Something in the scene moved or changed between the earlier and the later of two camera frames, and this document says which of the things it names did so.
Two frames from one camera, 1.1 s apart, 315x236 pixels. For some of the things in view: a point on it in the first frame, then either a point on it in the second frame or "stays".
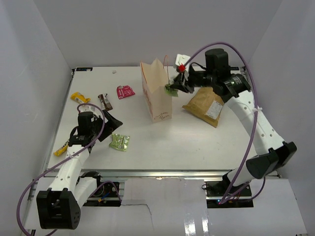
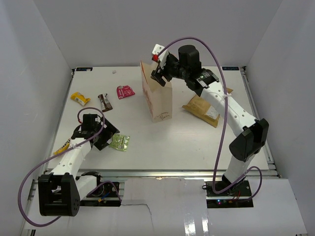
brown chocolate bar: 105,103 stays
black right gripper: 178,84 → 156,75
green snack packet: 119,142 stays
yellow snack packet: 78,97 stays
